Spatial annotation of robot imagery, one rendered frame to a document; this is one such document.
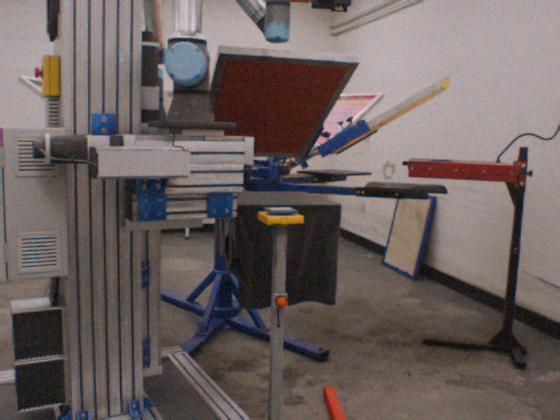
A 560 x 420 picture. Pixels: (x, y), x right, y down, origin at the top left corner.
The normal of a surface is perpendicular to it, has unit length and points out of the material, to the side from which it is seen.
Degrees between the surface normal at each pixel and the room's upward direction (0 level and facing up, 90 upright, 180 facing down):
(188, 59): 98
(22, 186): 90
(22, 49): 90
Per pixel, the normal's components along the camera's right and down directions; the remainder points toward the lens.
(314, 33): 0.27, 0.14
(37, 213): 0.47, 0.14
